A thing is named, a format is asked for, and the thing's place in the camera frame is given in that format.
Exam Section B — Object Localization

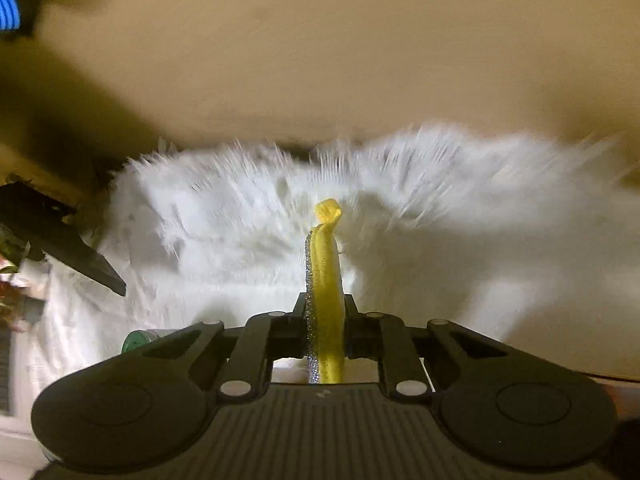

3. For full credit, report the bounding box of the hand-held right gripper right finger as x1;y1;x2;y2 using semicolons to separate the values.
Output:
342;294;501;401

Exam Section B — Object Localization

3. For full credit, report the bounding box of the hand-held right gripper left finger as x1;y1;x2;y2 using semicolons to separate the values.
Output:
142;292;309;399

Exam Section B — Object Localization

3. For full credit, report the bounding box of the yellow sponge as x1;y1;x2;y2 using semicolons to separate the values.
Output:
304;199;347;386

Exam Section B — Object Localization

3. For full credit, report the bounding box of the white fringed blanket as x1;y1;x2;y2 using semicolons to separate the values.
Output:
10;125;640;441

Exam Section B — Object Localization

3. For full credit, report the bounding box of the green lid glass jar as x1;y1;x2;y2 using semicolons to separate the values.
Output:
121;328;174;356

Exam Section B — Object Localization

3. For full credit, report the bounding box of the black monitor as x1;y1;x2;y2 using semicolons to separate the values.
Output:
0;182;127;297

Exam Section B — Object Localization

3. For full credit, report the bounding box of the pink printed tissue pack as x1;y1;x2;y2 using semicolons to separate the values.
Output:
0;225;46;331

